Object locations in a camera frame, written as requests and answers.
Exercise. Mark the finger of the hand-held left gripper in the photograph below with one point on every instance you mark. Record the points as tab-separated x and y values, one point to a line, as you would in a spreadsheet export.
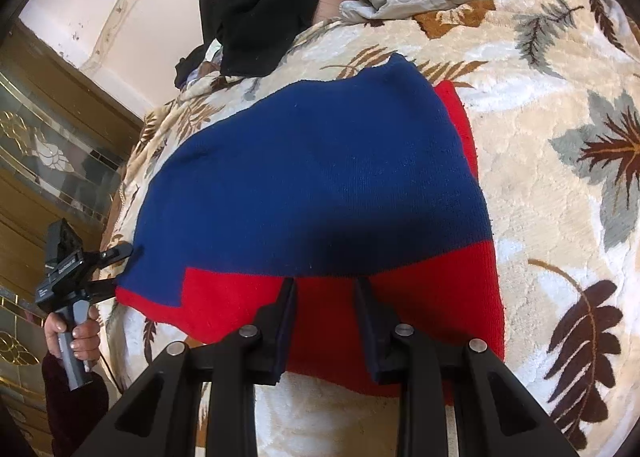
117	252
106	285

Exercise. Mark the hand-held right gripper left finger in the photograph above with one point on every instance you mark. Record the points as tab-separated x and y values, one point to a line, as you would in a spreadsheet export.
286	332

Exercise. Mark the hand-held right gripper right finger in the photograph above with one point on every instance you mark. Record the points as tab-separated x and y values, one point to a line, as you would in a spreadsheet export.
369	332

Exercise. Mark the red and blue knit sweater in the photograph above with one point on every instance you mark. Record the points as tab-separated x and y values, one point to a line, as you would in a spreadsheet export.
325	177

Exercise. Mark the person's left forearm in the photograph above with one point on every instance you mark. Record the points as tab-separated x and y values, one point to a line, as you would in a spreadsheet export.
75	412

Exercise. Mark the person's left hand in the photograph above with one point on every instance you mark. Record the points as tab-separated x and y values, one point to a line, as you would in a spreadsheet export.
85	342

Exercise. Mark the wooden door with glass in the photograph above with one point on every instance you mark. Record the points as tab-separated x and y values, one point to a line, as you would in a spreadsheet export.
50	162

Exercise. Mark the small dark cloth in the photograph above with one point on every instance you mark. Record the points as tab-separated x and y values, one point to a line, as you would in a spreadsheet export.
189	68

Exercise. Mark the leaf print blanket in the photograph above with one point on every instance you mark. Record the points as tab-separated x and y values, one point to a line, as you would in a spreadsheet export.
550	217

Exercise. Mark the peach pillow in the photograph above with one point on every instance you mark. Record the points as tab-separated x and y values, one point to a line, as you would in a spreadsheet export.
332	2

